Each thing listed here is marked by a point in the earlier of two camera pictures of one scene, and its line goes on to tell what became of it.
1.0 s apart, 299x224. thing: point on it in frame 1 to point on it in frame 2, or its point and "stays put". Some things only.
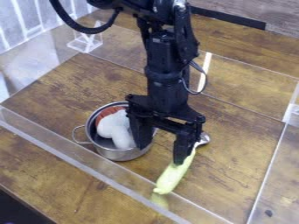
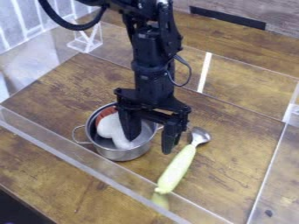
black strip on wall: [257, 24] stays put
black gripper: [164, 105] to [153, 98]
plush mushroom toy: [112, 126] stays put
